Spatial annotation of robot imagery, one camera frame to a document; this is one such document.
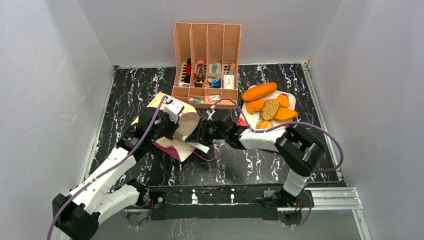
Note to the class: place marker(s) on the orange bread slice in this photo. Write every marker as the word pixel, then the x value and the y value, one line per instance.
pixel 285 114

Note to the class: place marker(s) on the smooth orange bread loaf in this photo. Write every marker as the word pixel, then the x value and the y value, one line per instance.
pixel 259 91

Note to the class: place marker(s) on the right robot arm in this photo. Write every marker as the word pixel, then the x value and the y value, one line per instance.
pixel 298 147

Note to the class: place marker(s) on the paper cake bag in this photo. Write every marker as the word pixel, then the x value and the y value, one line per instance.
pixel 188 120

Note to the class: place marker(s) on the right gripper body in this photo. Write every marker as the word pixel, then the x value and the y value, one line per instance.
pixel 201 133

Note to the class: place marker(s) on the strawberry print tray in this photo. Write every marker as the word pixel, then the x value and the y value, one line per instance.
pixel 246 118

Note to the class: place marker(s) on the blue tape dispenser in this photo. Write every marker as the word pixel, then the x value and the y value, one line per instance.
pixel 214 75

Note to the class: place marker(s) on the pink capped tube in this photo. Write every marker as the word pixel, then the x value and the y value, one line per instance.
pixel 200 74

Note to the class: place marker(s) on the green marker pen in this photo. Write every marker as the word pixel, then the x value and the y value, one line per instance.
pixel 195 100

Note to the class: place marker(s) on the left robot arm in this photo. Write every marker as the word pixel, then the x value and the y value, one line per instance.
pixel 79 213

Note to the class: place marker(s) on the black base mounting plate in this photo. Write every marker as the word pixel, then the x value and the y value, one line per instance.
pixel 262 201

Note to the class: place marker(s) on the small white card box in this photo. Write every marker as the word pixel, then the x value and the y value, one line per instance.
pixel 214 98

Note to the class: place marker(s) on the small round glazed bun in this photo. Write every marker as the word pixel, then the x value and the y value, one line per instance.
pixel 264 125

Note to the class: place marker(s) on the brown seeded bread slice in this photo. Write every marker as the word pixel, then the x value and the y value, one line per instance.
pixel 270 109

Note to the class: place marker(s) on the metal tongs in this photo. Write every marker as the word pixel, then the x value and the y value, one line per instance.
pixel 205 149

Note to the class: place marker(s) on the aluminium frame rail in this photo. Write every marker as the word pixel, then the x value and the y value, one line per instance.
pixel 320 199

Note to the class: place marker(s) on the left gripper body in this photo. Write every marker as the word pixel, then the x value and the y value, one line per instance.
pixel 167 128

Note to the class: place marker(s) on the orange plastic file organizer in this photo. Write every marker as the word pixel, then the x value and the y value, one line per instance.
pixel 211 42

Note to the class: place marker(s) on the white label box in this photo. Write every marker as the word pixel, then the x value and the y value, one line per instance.
pixel 228 81

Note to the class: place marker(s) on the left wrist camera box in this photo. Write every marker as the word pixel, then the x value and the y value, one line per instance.
pixel 173 108

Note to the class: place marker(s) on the fake orange bread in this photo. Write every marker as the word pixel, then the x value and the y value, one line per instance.
pixel 256 106

